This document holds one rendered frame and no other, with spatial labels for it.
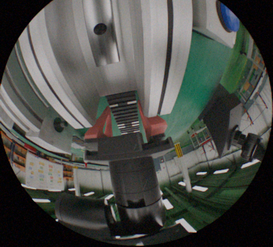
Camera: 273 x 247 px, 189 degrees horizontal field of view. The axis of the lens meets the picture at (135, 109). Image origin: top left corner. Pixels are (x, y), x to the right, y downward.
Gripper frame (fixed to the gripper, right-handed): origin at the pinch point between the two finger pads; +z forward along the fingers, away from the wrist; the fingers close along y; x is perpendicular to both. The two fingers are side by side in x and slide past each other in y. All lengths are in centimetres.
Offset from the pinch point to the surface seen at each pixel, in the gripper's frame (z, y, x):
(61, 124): -2.9, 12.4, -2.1
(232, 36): -3.9, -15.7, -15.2
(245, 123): -98, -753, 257
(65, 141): -5.0, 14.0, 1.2
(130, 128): -0.5, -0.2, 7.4
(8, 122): -6.0, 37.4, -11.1
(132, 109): 0.2, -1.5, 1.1
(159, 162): -11, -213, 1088
